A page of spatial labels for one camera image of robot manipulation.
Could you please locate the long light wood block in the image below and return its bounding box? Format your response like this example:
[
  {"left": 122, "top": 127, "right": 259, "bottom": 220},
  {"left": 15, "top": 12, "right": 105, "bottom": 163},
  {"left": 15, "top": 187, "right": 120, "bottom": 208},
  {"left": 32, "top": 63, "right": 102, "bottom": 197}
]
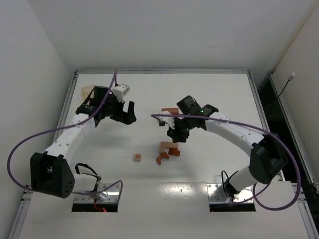
[{"left": 160, "top": 141, "right": 178, "bottom": 149}]

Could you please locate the long red-brown wood block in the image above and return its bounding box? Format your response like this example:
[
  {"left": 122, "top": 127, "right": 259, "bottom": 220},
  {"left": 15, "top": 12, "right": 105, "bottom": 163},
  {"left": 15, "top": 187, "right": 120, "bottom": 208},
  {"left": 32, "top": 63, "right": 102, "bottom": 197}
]
[{"left": 161, "top": 108, "right": 179, "bottom": 115}]

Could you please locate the clear plastic block box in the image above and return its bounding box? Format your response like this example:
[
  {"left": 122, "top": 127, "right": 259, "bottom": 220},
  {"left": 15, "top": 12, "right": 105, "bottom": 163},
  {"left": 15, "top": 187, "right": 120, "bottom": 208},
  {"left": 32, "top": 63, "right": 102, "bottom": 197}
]
[{"left": 81, "top": 85, "right": 95, "bottom": 105}]

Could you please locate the letter Q wood cube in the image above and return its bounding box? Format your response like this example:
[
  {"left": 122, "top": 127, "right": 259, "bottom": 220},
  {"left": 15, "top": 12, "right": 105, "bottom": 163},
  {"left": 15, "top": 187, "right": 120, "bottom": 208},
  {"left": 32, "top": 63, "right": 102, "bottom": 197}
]
[{"left": 134, "top": 153, "right": 142, "bottom": 162}]

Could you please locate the small light wood cube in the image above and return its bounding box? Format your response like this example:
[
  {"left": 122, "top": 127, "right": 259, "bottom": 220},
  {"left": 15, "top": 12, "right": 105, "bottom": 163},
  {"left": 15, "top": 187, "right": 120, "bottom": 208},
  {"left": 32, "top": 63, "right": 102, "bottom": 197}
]
[{"left": 159, "top": 146, "right": 166, "bottom": 154}]

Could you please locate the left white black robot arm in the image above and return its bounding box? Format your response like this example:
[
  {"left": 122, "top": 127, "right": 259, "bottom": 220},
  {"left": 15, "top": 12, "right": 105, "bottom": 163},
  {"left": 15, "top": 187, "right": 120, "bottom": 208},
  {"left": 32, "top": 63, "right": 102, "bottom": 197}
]
[{"left": 30, "top": 84, "right": 137, "bottom": 198}]

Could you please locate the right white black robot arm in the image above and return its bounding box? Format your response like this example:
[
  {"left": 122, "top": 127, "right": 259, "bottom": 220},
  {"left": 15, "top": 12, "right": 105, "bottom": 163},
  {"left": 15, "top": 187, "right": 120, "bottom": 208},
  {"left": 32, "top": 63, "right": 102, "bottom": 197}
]
[{"left": 160, "top": 96, "right": 288, "bottom": 197}]

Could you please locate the red-brown wedge block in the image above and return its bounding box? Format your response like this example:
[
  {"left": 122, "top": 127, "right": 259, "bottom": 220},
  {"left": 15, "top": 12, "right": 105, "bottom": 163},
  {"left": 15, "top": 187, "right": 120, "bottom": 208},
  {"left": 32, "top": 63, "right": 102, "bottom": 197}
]
[{"left": 168, "top": 148, "right": 180, "bottom": 157}]

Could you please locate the orange arch wood block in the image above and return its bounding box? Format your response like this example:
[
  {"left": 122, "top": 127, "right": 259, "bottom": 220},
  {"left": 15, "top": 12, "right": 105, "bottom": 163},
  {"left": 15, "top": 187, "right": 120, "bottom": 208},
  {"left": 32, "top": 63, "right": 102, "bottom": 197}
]
[{"left": 156, "top": 152, "right": 169, "bottom": 165}]

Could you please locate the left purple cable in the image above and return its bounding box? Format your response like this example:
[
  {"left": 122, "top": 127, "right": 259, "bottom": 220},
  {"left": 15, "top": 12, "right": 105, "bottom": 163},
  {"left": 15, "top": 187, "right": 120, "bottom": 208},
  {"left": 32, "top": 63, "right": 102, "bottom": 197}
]
[{"left": 6, "top": 68, "right": 123, "bottom": 197}]

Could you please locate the purple cable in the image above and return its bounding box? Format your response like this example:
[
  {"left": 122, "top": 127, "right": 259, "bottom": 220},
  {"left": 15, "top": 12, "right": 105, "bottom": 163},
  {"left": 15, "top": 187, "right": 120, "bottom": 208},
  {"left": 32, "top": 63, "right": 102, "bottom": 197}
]
[
  {"left": 6, "top": 68, "right": 123, "bottom": 197},
  {"left": 151, "top": 114, "right": 302, "bottom": 209}
]

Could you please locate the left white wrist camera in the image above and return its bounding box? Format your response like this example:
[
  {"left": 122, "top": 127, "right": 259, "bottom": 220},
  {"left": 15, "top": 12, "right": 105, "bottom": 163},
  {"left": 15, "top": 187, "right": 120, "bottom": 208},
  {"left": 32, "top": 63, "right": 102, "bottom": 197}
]
[{"left": 113, "top": 84, "right": 130, "bottom": 103}]

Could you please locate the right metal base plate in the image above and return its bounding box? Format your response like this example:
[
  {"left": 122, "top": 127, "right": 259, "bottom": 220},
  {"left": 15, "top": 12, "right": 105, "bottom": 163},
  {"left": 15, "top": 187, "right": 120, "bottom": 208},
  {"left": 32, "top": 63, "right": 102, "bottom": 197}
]
[{"left": 207, "top": 183, "right": 254, "bottom": 205}]

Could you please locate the metal base plate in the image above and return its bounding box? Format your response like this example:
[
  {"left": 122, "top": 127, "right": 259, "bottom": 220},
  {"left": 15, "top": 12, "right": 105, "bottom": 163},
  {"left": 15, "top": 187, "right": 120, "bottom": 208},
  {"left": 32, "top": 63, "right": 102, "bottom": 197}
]
[
  {"left": 207, "top": 183, "right": 254, "bottom": 205},
  {"left": 73, "top": 182, "right": 122, "bottom": 204}
]

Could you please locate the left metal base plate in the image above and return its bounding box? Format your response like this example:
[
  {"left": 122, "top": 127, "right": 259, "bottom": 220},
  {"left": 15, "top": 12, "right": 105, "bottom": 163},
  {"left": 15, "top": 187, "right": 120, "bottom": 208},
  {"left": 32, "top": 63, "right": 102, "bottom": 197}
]
[{"left": 73, "top": 182, "right": 122, "bottom": 204}]

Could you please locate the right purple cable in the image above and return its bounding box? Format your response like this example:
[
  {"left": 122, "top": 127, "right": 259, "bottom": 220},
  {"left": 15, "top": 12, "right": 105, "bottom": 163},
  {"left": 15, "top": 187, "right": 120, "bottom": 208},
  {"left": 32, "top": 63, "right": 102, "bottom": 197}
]
[{"left": 151, "top": 114, "right": 302, "bottom": 209}]

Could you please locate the black wall cable white plug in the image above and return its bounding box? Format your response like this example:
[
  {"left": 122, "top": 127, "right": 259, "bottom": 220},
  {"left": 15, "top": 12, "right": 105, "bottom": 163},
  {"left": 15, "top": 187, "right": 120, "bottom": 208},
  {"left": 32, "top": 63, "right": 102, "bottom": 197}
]
[{"left": 267, "top": 72, "right": 296, "bottom": 115}]

